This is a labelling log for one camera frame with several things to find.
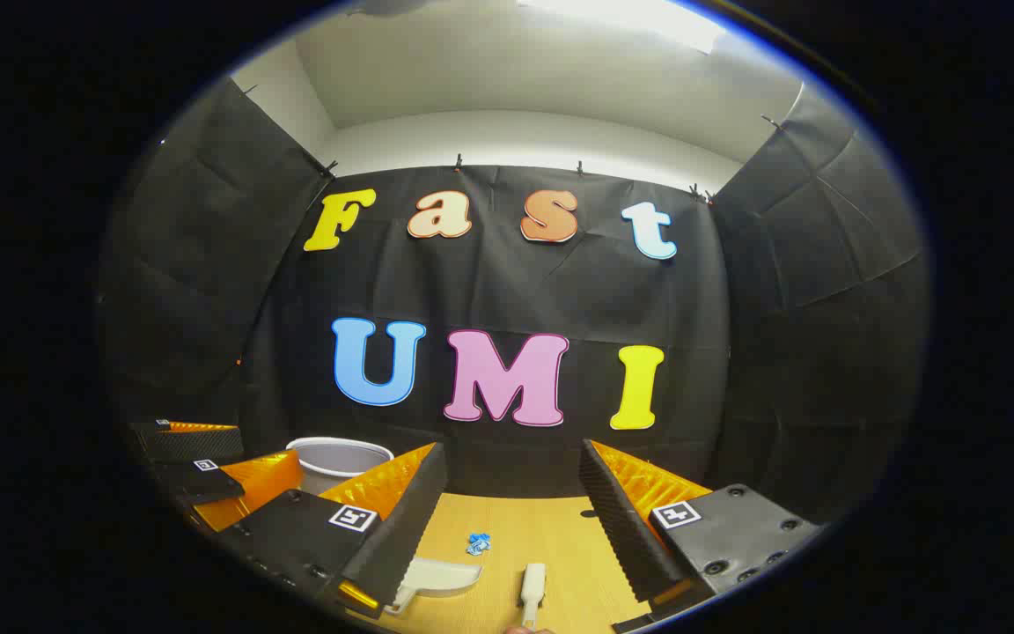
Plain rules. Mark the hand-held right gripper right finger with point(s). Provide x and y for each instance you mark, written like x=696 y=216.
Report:
x=617 y=519

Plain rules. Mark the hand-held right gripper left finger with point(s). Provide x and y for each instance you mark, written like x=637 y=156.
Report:
x=406 y=528

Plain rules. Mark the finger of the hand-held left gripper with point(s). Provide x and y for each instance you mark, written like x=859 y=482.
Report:
x=190 y=443
x=199 y=482

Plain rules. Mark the white plastic dustpan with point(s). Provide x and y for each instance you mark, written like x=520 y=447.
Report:
x=441 y=577

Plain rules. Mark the blue paper trash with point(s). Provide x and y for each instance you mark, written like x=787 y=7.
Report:
x=478 y=544

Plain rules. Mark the white ribbed garbage bin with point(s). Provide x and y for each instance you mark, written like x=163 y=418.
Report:
x=335 y=462

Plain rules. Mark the small white broom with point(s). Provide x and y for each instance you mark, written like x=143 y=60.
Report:
x=532 y=583

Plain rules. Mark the wooden desktop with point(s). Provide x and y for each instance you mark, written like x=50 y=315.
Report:
x=551 y=537

